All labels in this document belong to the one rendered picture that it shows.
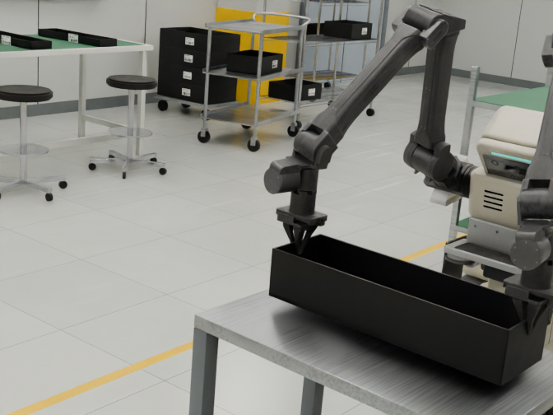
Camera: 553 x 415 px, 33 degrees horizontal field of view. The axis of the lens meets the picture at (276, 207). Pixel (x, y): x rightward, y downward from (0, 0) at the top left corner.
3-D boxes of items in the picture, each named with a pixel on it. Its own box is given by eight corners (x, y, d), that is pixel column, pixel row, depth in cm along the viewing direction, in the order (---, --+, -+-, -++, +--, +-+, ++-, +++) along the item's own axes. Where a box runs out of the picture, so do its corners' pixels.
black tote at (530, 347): (541, 360, 184) (550, 307, 181) (500, 386, 171) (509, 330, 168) (316, 278, 219) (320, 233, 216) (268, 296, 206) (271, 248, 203)
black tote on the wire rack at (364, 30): (350, 39, 861) (352, 24, 857) (322, 35, 877) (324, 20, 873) (370, 38, 894) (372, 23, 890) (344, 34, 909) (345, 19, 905)
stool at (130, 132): (80, 173, 615) (82, 79, 597) (115, 157, 664) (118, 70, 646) (150, 184, 602) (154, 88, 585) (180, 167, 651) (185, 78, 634)
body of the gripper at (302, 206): (309, 227, 202) (313, 195, 200) (274, 216, 209) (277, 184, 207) (327, 222, 207) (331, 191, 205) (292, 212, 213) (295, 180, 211)
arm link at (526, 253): (569, 193, 168) (522, 192, 173) (550, 204, 159) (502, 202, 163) (570, 257, 170) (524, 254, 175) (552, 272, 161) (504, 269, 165)
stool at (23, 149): (-37, 189, 556) (-39, 86, 538) (35, 177, 596) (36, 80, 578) (13, 209, 526) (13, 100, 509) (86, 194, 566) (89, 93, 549)
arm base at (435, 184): (477, 167, 239) (437, 157, 247) (467, 151, 233) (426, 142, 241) (463, 196, 237) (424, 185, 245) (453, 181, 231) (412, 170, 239)
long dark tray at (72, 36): (38, 36, 655) (38, 27, 653) (55, 35, 667) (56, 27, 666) (99, 48, 620) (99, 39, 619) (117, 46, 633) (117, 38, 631)
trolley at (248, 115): (196, 142, 733) (203, 14, 706) (247, 126, 813) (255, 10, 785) (257, 153, 713) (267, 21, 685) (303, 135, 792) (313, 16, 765)
